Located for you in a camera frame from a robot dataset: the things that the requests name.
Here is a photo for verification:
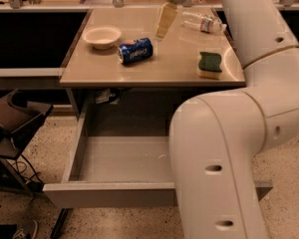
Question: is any grey sneaker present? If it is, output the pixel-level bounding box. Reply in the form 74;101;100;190
12;220;38;239

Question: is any clear plastic water bottle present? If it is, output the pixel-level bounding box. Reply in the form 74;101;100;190
181;10;227;33

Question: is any blue pepsi can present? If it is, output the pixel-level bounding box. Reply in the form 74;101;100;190
118;38;153;65

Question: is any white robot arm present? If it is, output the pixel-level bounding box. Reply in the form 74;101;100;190
169;0;299;239

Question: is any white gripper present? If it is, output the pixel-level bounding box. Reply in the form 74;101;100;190
155;0;191;39

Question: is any white bowl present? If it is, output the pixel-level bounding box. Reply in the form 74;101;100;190
83;26;122;50

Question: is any white tag under table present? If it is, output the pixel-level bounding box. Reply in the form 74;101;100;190
95;89;110;104

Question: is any green and yellow sponge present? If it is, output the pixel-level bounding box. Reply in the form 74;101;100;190
197;52;222;80

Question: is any black floor cable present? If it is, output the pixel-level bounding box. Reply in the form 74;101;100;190
9;152;44;186

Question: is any open grey top drawer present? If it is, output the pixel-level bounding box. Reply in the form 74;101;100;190
42;98;274;209

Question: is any dark chair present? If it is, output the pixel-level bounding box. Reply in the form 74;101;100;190
0;90;53;193

